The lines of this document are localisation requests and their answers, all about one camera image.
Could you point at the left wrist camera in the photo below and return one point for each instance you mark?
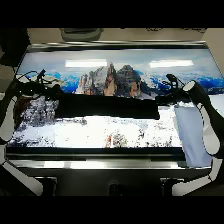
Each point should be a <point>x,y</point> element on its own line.
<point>41,77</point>

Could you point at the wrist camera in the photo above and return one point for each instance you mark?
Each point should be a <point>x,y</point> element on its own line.
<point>41,77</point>
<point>172,81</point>

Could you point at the silver frame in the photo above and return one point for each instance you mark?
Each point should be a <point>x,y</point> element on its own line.
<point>100,164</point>

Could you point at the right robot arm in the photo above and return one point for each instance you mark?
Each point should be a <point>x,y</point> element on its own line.
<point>208,123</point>

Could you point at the light blue garment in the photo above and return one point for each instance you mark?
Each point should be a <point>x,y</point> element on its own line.
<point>192,133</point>

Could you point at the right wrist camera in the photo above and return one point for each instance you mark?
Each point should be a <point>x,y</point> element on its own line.
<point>172,81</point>

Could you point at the black garment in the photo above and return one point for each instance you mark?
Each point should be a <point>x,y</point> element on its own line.
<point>106,106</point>

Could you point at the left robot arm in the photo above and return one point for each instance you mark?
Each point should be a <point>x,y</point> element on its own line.
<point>7,120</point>

